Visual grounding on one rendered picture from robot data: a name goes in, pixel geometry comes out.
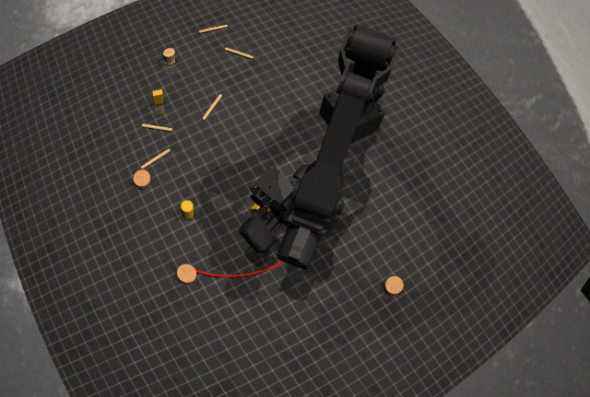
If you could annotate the small yellow block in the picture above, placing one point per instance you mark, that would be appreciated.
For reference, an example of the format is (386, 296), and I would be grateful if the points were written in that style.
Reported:
(157, 97)

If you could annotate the tan wooden cylinder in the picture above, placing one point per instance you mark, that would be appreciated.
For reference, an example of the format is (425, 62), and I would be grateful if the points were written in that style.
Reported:
(169, 56)

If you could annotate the round wooden disc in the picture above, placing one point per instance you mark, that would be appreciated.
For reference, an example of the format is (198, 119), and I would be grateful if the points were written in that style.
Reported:
(393, 285)
(142, 179)

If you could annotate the yellow cylinder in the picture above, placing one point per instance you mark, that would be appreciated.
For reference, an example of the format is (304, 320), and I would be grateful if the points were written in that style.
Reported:
(187, 209)

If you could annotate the round wooden button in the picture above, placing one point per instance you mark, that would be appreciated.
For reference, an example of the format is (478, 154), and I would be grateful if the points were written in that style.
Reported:
(186, 274)

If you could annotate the yellow wooden block with hole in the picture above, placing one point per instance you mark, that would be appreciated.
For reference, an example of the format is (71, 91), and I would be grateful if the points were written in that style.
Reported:
(255, 207)

